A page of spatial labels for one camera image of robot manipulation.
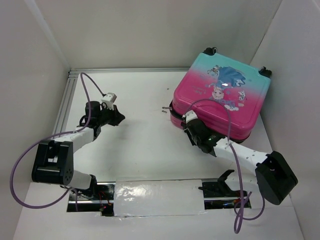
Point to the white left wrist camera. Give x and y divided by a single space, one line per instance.
108 100

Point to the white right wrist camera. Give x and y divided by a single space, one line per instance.
189 116

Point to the pink hard-shell suitcase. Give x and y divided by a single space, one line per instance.
226 94

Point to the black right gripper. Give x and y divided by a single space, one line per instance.
191 128

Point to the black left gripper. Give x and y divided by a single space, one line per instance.
118 117

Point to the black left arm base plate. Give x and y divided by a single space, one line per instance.
100 201

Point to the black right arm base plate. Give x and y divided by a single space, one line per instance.
217 194

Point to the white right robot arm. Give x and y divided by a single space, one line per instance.
274 177

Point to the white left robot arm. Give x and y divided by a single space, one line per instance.
54 160

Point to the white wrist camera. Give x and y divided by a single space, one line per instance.
108 100
189 116

